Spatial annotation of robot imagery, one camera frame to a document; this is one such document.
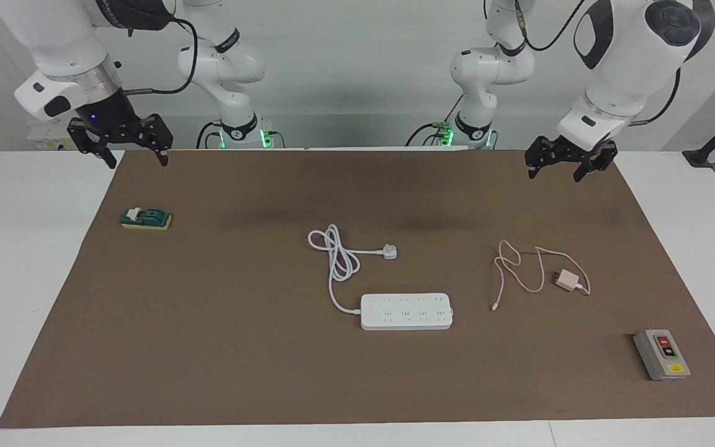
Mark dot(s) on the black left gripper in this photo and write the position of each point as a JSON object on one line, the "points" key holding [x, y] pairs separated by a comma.
{"points": [[581, 153]]}

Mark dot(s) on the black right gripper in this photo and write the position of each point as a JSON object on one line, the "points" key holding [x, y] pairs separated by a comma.
{"points": [[109, 121]]}

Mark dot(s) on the pink charger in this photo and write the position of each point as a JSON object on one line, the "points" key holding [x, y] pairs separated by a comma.
{"points": [[567, 280]]}

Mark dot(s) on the white power strip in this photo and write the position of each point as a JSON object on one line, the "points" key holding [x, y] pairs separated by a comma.
{"points": [[407, 312]]}

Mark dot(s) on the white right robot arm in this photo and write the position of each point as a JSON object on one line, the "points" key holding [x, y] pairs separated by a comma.
{"points": [[59, 43]]}

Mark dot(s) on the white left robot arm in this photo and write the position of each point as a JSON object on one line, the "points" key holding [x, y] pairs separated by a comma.
{"points": [[630, 62]]}

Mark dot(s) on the grey push button box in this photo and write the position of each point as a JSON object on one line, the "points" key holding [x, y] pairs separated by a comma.
{"points": [[661, 354]]}

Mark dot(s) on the brown table mat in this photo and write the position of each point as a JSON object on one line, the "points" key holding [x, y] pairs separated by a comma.
{"points": [[208, 341]]}

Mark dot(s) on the white wall socket box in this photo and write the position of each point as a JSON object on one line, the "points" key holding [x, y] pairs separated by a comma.
{"points": [[47, 141]]}

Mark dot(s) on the green knife switch yellow base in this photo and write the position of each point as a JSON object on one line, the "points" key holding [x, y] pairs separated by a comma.
{"points": [[149, 217]]}

